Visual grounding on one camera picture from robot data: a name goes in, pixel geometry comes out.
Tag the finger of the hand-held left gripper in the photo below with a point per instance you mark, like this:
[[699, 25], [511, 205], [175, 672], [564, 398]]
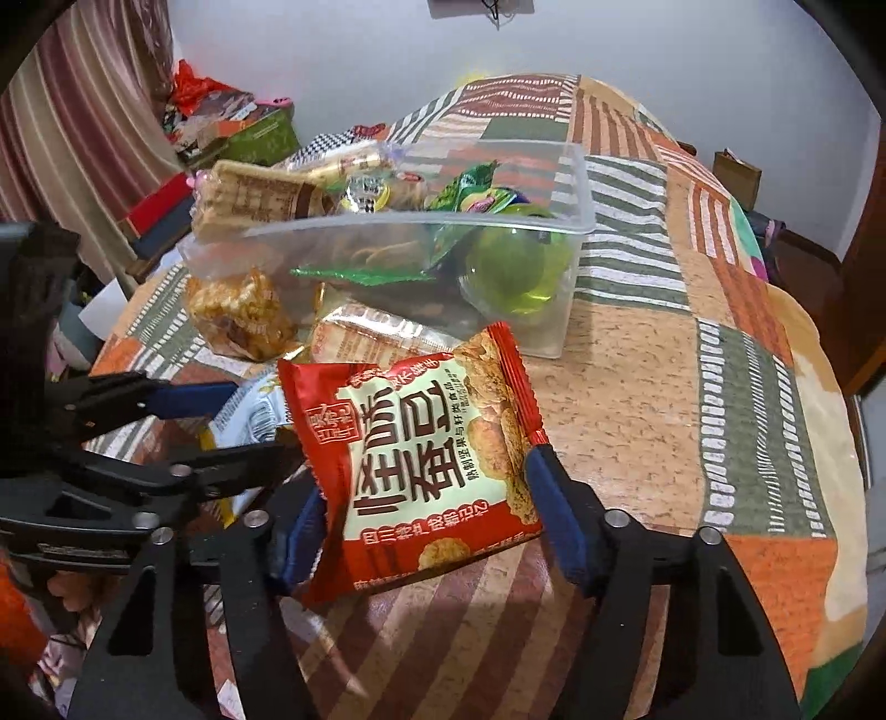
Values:
[[187, 398], [221, 471]]

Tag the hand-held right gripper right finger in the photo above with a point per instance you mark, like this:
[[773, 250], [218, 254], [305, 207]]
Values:
[[554, 505]]

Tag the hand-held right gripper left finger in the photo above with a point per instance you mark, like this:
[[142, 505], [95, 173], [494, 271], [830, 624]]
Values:
[[301, 533]]

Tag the red cream snack packet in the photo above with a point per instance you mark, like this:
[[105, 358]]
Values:
[[415, 450]]

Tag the purple wafer packet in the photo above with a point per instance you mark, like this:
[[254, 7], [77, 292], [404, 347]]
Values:
[[249, 194]]

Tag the clear plastic container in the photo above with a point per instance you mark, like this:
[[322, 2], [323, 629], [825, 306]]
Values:
[[571, 277]]

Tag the green jelly cup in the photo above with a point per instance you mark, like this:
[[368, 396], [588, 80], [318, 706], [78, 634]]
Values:
[[516, 277]]

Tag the small grey snack packet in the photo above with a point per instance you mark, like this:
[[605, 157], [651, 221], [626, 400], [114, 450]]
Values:
[[367, 194]]

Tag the clear packet of brown candies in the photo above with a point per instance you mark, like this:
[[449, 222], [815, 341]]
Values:
[[346, 163]]

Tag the green pea packet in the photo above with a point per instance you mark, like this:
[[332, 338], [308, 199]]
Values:
[[464, 197]]

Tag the white yellow snack packet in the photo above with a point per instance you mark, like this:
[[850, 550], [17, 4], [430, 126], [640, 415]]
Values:
[[253, 412]]

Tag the puffed rice cake packet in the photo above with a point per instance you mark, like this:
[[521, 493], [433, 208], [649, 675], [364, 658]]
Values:
[[239, 318]]

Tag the red box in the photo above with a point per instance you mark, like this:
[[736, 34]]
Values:
[[159, 208]]

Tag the red packet with white label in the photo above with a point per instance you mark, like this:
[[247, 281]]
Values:
[[374, 332]]

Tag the striped brown curtain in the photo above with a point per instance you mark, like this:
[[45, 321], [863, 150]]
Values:
[[76, 124]]

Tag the pile of cardboard boxes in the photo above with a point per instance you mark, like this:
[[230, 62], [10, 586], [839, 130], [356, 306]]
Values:
[[201, 128]]

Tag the green box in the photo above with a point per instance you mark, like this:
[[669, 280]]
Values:
[[266, 138]]

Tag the red plastic bag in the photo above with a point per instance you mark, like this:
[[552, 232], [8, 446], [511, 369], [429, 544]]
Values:
[[197, 86]]

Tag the brown paper bag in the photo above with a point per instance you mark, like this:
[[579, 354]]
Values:
[[737, 176]]

